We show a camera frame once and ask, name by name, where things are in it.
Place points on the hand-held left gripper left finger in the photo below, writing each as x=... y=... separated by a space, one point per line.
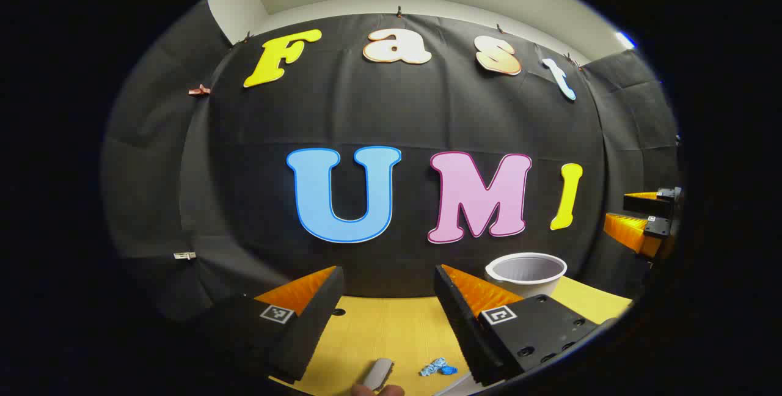
x=308 y=329

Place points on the copper cloth clip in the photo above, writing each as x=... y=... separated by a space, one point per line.
x=199 y=90

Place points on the small grey broom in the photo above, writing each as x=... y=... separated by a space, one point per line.
x=377 y=374

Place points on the white cloth clip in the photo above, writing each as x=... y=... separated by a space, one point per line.
x=184 y=255

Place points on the white ribbed garbage bin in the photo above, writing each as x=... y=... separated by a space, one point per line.
x=525 y=283

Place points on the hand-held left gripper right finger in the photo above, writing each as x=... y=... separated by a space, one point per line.
x=458 y=322

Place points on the dark blue paper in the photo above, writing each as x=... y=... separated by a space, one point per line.
x=449 y=370

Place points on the light blue paper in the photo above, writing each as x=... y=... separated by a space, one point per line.
x=432 y=367

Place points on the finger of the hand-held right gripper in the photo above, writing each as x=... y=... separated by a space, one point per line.
x=647 y=205
x=635 y=234

